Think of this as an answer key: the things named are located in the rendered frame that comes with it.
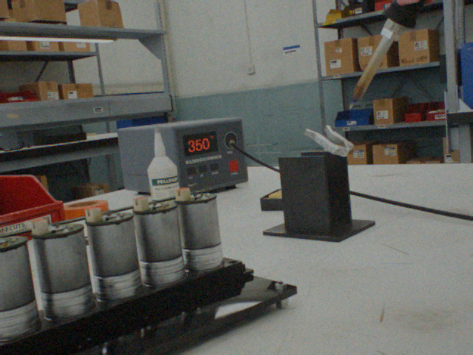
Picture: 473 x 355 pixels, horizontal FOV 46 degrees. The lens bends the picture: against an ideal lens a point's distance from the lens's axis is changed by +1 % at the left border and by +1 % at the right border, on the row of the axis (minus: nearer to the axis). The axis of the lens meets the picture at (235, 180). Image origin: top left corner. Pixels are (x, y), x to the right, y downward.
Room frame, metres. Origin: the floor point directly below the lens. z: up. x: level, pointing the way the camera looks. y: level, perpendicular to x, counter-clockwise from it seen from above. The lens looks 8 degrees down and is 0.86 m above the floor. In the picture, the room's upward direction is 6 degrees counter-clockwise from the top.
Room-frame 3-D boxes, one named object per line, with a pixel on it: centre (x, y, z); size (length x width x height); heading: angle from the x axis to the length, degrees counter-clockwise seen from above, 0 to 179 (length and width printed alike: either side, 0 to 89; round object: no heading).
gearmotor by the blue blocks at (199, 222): (0.32, 0.02, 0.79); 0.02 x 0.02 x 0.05
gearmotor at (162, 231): (0.30, 0.05, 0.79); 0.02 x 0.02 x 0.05
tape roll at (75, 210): (0.68, 0.19, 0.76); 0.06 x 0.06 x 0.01
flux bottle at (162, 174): (0.64, 0.08, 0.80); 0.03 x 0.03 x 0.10
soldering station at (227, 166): (0.78, 0.07, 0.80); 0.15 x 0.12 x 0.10; 38
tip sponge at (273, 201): (0.59, -0.07, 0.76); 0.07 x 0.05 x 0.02; 65
